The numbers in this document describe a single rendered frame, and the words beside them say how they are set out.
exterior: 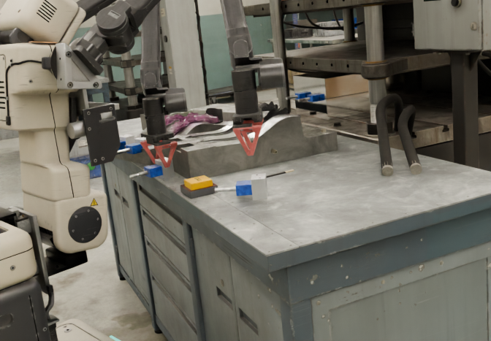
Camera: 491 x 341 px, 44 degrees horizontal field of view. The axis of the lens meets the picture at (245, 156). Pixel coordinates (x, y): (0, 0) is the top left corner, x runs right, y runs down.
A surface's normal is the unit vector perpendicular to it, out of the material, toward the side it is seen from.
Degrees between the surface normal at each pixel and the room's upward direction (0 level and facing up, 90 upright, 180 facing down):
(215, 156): 90
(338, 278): 90
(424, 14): 90
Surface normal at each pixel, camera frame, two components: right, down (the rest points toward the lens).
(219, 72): 0.41, 0.17
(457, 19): -0.90, 0.18
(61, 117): 0.69, 0.10
